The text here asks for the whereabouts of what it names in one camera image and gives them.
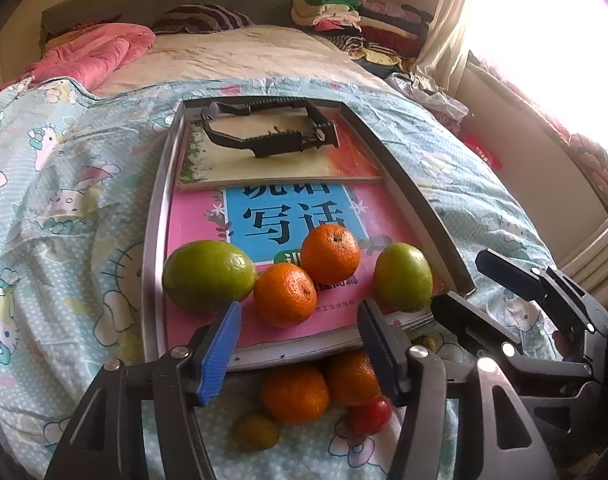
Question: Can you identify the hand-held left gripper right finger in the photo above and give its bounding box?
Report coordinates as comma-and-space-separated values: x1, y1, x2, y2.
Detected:
356, 299, 559, 480

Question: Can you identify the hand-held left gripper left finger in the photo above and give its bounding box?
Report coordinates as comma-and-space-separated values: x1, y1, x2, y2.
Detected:
44, 300, 243, 480

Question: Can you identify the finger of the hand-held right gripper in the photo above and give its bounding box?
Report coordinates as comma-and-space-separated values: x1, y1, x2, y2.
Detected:
475, 248, 608, 361
430, 292, 604, 397

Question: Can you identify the orange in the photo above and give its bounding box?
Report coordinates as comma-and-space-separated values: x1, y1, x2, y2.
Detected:
254, 262, 318, 328
260, 362, 331, 426
325, 349, 385, 407
301, 224, 361, 286

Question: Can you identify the red tomato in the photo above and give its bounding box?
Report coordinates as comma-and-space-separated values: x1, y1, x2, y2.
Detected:
347, 396, 393, 437

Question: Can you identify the grey cardboard box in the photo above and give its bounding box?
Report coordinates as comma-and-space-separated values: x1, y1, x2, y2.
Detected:
141, 95, 477, 371

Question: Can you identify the large green citrus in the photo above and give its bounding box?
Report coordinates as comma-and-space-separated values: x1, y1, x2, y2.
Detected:
162, 240, 258, 313

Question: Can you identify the small green citrus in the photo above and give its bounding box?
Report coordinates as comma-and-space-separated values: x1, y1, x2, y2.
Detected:
373, 242, 433, 312

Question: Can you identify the red bag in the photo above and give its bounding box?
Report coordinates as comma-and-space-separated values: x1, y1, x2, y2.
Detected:
461, 132, 504, 171

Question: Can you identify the pink book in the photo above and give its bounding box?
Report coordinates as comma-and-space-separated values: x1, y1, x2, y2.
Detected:
164, 182, 449, 351

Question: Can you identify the pink floral cloth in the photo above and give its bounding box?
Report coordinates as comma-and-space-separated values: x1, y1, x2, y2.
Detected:
548, 120, 608, 211

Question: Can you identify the cartoon cat printed blanket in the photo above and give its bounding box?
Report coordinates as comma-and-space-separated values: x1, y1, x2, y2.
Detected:
0, 77, 564, 480

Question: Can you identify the white crumpled cloth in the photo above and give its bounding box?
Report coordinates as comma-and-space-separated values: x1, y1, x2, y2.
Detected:
384, 72, 469, 121

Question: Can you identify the cream curtain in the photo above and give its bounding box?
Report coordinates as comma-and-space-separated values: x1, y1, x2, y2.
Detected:
424, 0, 479, 96

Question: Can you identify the pile of folded clothes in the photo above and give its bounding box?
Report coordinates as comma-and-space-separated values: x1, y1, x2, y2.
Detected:
290, 0, 435, 78

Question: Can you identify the beige bed sheet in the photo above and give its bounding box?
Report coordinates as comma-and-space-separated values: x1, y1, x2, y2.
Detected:
91, 24, 385, 98

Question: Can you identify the pink quilt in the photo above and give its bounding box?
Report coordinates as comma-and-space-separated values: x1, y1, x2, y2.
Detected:
24, 22, 157, 86

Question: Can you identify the striped pillow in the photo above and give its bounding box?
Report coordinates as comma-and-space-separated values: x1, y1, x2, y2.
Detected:
151, 4, 255, 35

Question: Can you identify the red cloth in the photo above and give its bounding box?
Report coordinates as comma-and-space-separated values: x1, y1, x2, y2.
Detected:
0, 74, 35, 102

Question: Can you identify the black plastic frame tool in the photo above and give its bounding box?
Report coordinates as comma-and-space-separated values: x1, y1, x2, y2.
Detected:
200, 97, 341, 160

